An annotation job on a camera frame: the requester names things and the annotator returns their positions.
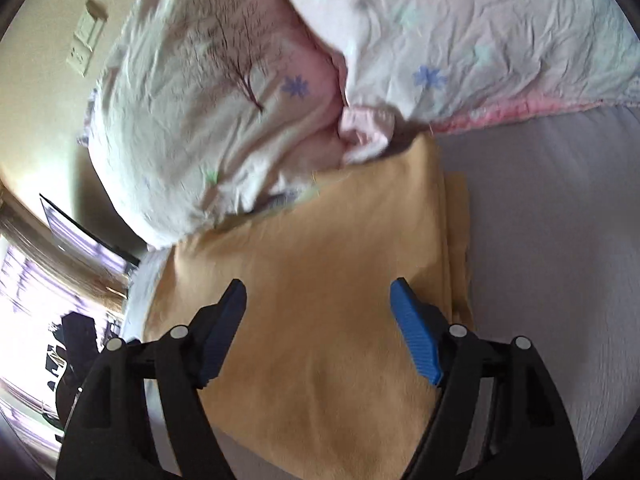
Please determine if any brown window curtain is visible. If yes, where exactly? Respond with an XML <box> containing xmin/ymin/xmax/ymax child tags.
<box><xmin>1</xmin><ymin>184</ymin><xmax>127</xmax><ymax>313</ymax></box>

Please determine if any dark framed mirror panel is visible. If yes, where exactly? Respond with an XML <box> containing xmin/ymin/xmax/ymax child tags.
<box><xmin>39</xmin><ymin>195</ymin><xmax>140</xmax><ymax>276</ymax></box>

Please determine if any grey-purple textured bed sheet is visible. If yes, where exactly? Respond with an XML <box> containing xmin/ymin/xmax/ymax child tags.
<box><xmin>124</xmin><ymin>106</ymin><xmax>639</xmax><ymax>479</ymax></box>

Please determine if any white floral pillow with tree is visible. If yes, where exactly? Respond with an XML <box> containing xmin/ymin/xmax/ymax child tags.
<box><xmin>87</xmin><ymin>0</ymin><xmax>395</xmax><ymax>248</ymax></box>

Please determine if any white wall switch and socket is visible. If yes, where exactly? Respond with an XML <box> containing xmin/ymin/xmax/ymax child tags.
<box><xmin>66</xmin><ymin>0</ymin><xmax>107</xmax><ymax>77</ymax></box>

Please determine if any pink floral pillow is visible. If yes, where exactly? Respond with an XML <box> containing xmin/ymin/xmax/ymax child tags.
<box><xmin>290</xmin><ymin>0</ymin><xmax>639</xmax><ymax>134</ymax></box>

